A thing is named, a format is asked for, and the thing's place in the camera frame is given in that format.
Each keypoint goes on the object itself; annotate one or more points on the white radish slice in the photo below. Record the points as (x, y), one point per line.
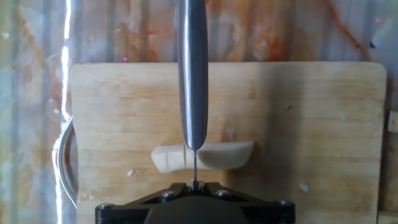
(224, 157)

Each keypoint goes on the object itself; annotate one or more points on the wooden cutting board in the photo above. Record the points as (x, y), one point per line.
(295, 124)

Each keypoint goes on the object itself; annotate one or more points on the orange marble pattern mat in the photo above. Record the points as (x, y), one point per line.
(280, 31)

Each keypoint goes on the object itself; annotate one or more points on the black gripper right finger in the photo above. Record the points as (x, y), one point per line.
(270, 213)

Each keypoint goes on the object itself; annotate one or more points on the wooden knife rack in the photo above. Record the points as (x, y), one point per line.
(393, 121)

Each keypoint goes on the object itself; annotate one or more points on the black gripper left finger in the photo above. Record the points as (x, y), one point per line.
(124, 213)

